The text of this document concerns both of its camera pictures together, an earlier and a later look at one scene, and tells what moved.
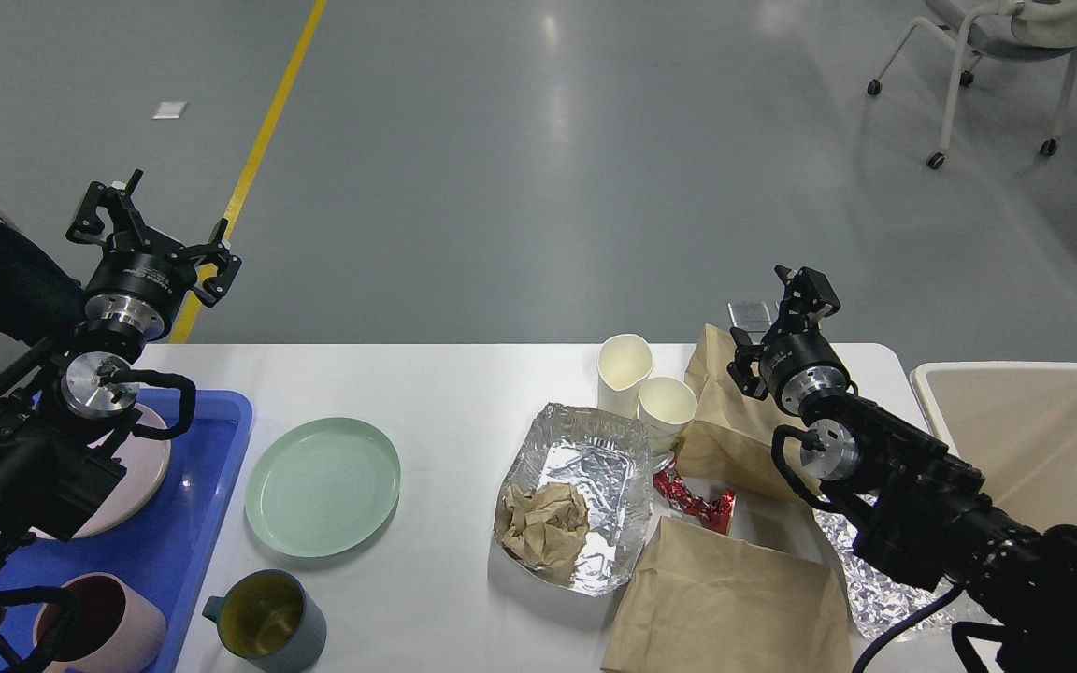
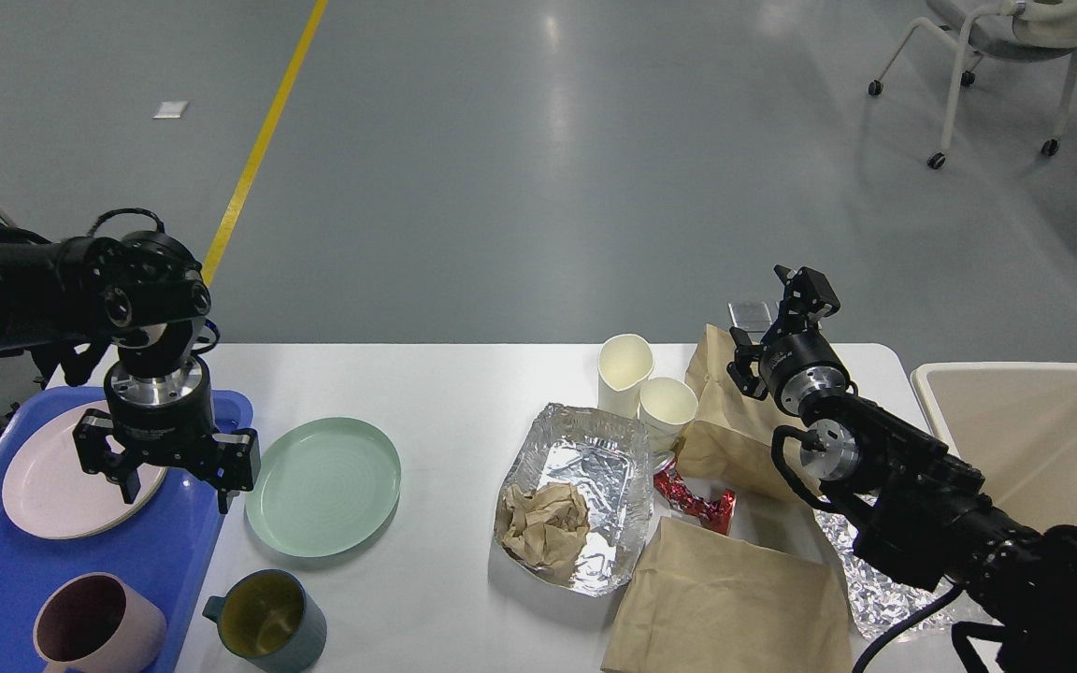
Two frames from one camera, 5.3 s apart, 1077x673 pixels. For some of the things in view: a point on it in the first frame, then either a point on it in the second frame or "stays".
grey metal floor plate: [755, 317] stays
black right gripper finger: [805, 290] stays
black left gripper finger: [107, 215] → [235, 463]
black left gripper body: [136, 283] → [161, 410]
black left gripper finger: [218, 253] → [97, 456]
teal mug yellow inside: [268, 621] stays
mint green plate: [323, 486] stays
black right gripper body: [798, 365] stays
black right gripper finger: [740, 370] stays
